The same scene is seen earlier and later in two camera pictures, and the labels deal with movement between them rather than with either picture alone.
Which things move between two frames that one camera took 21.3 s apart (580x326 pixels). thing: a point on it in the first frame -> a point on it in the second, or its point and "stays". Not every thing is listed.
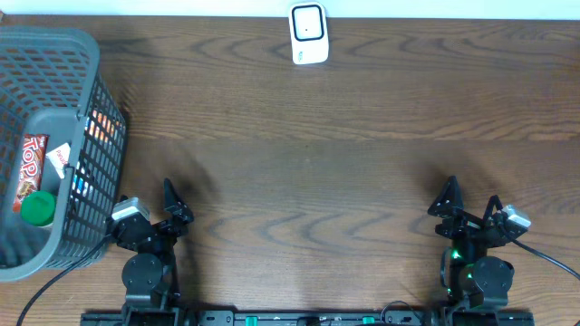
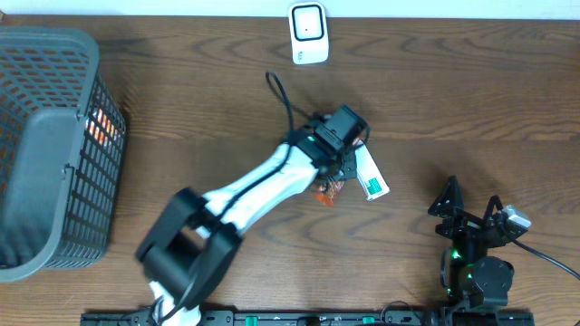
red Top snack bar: x=32 y=167 -> x=326 y=194
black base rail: x=308 y=318 stays
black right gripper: x=464 y=223 stays
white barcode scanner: x=309 y=33 stays
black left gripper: x=179 y=211 -> x=354 y=175
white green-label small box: x=59 y=158 -> x=369 y=176
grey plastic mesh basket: x=52 y=82 stays
